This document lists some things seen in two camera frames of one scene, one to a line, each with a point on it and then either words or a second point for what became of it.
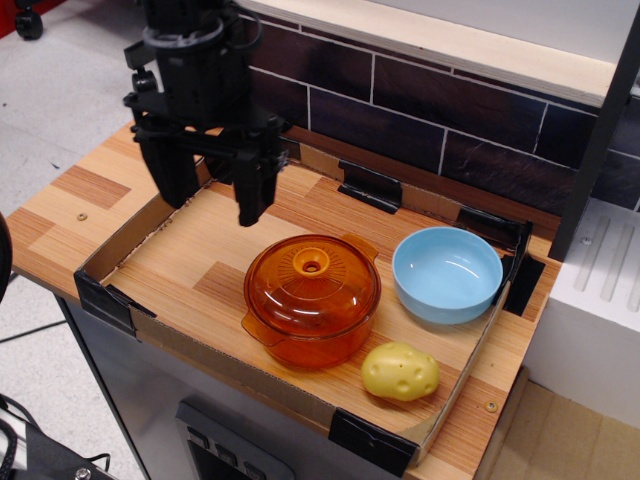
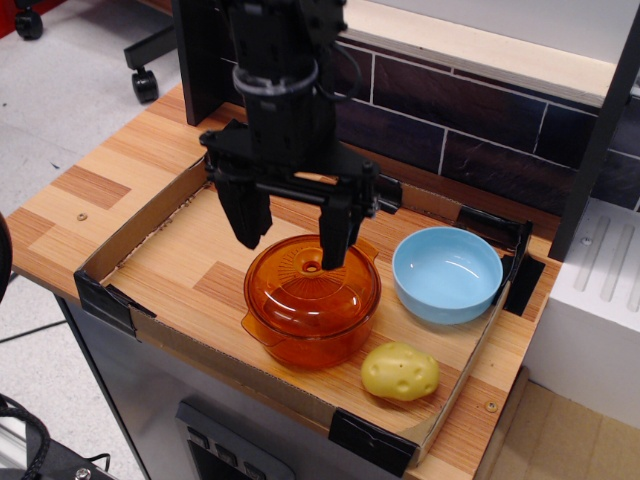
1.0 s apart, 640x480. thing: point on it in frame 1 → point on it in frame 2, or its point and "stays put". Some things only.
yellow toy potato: x=400 y=372 stays put
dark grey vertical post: x=603 y=143 stays put
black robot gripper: x=193 y=81 → x=291 y=144
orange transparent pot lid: x=312 y=284 stays put
